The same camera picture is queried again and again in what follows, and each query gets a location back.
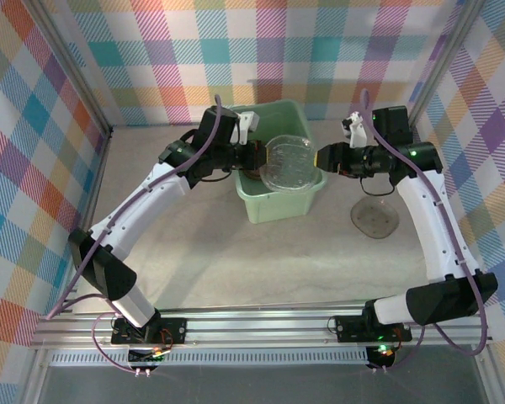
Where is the clear plastic plate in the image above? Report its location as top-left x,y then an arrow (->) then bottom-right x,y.
263,134 -> 319,195

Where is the green plastic bin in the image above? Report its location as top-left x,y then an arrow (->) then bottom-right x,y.
231,98 -> 329,225

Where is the smoky grey plastic plate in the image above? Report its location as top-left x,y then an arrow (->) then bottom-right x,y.
349,197 -> 401,240

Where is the controller circuit board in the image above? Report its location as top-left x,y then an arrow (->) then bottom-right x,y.
368,343 -> 399,367
128,345 -> 167,367

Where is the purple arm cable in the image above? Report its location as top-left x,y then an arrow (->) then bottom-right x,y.
359,88 -> 492,359
45,94 -> 232,321

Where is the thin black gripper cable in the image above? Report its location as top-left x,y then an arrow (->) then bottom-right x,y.
199,167 -> 232,183
359,175 -> 396,198

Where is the aluminium frame post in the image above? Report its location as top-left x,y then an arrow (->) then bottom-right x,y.
33,0 -> 114,134
401,0 -> 487,130

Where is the aluminium floor rail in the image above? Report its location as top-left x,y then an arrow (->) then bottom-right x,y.
58,125 -> 114,315

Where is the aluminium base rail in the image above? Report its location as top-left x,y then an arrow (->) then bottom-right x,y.
28,306 -> 496,349

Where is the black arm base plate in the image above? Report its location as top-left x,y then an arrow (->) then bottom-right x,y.
335,314 -> 412,343
110,316 -> 189,344

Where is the white slotted cable duct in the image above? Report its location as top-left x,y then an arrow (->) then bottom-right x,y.
45,349 -> 371,367

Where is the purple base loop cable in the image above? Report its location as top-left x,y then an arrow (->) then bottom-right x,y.
386,326 -> 426,374
91,311 -> 138,374

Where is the aluminium frame leg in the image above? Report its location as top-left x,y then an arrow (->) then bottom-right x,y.
20,347 -> 51,404
475,344 -> 504,404

